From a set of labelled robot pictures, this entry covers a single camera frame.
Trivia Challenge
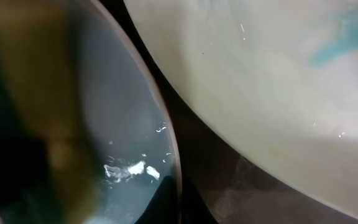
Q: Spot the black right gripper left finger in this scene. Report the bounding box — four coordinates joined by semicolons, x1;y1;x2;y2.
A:
135;176;179;224

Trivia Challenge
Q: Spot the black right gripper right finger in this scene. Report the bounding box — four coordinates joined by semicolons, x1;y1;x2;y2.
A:
181;183;218;224

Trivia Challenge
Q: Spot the green yellow sponge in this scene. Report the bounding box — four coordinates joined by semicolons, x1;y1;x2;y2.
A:
0;1;100;223

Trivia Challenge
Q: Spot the white plate large blue stain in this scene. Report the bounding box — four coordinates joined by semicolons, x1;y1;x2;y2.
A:
125;0;358;219

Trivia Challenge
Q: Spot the brown plastic tray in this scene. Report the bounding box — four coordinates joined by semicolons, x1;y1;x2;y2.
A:
102;0;358;223

